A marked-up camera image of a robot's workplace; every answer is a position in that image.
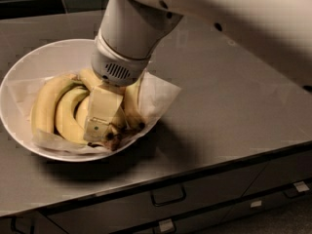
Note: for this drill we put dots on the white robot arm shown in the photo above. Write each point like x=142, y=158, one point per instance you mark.
x=277, y=31

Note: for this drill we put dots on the white paper liner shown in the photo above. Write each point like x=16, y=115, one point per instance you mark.
x=156, y=91

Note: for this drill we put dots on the white oval bowl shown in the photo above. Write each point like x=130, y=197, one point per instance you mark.
x=67, y=56

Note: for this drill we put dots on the left cabinet door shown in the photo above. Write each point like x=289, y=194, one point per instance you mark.
x=31, y=223

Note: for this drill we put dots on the black drawer handle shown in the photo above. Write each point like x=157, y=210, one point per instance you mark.
x=168, y=195

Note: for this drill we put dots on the right drawer front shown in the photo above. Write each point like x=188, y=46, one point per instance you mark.
x=283, y=171

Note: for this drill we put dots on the white drawer label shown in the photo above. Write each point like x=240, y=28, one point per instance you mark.
x=301, y=186

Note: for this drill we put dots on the upper middle drawer front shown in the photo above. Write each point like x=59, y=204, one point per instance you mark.
x=205, y=201

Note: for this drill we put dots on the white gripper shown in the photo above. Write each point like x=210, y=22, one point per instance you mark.
x=114, y=66

